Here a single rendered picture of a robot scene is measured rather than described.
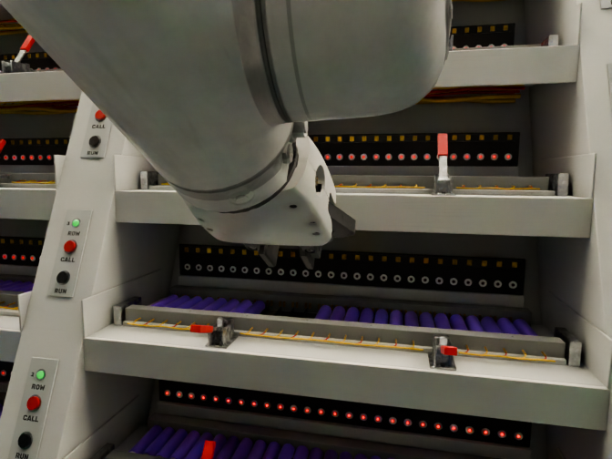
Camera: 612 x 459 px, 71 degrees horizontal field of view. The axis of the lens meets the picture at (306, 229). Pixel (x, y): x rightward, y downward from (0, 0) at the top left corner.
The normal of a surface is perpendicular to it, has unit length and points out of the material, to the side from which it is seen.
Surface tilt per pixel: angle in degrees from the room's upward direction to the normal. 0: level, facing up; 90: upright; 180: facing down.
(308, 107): 177
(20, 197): 112
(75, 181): 90
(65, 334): 90
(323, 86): 162
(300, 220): 168
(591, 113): 90
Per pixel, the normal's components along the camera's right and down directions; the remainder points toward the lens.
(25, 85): -0.21, 0.12
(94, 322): 0.98, 0.04
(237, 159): 0.44, 0.79
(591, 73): -0.19, -0.27
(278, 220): -0.03, 0.92
